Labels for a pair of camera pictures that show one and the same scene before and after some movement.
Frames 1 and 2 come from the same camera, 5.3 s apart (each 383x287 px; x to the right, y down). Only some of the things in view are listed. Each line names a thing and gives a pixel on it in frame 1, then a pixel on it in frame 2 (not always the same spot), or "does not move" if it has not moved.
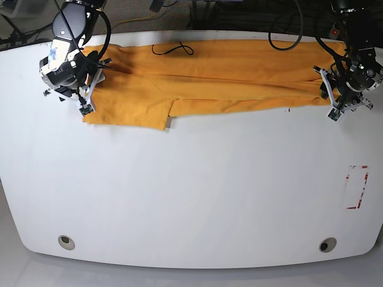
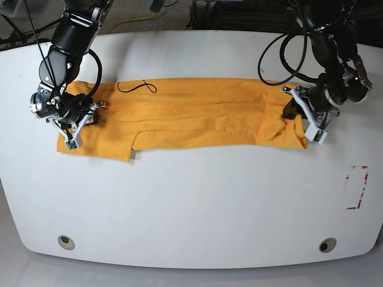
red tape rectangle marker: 365,183 does not move
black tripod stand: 17,37 does not move
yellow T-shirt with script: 145,85 → 143,115
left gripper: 72,72 → 49,102
